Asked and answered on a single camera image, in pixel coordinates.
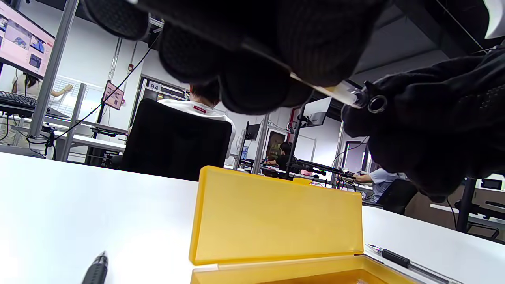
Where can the person's left hand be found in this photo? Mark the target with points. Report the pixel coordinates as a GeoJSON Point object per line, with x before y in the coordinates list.
{"type": "Point", "coordinates": [276, 35]}

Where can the person's right hand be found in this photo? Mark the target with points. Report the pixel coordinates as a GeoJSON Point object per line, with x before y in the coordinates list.
{"type": "Point", "coordinates": [434, 130]}

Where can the black clear pen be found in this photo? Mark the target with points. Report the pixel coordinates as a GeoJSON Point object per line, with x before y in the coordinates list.
{"type": "Point", "coordinates": [96, 272]}
{"type": "Point", "coordinates": [396, 258]}
{"type": "Point", "coordinates": [339, 92]}

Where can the yellow plastic pen case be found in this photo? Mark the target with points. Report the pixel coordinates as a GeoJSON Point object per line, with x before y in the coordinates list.
{"type": "Point", "coordinates": [276, 217]}

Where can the monitor on black stand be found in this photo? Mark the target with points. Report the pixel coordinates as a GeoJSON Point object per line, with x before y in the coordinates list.
{"type": "Point", "coordinates": [317, 110]}

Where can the grey hand controller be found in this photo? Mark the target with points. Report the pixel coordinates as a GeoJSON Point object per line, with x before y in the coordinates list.
{"type": "Point", "coordinates": [495, 17]}

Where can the grey double door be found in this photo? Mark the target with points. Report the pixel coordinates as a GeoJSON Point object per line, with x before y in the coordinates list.
{"type": "Point", "coordinates": [158, 88]}

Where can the black mesh office chair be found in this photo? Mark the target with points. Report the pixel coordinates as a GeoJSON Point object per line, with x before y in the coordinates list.
{"type": "Point", "coordinates": [173, 142]}

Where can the small pink screen monitor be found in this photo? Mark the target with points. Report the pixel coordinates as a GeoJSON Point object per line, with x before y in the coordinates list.
{"type": "Point", "coordinates": [113, 95]}

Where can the white desk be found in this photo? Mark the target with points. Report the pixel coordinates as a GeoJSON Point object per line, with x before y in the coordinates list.
{"type": "Point", "coordinates": [94, 142]}

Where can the large pink screen monitor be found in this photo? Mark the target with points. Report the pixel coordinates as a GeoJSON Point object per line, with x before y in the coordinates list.
{"type": "Point", "coordinates": [21, 43]}

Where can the black keyboard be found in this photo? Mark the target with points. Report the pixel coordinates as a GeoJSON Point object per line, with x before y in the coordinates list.
{"type": "Point", "coordinates": [15, 100]}

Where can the aluminium frame post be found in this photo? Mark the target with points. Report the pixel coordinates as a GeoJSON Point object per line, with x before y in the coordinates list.
{"type": "Point", "coordinates": [53, 63]}
{"type": "Point", "coordinates": [261, 142]}
{"type": "Point", "coordinates": [73, 122]}

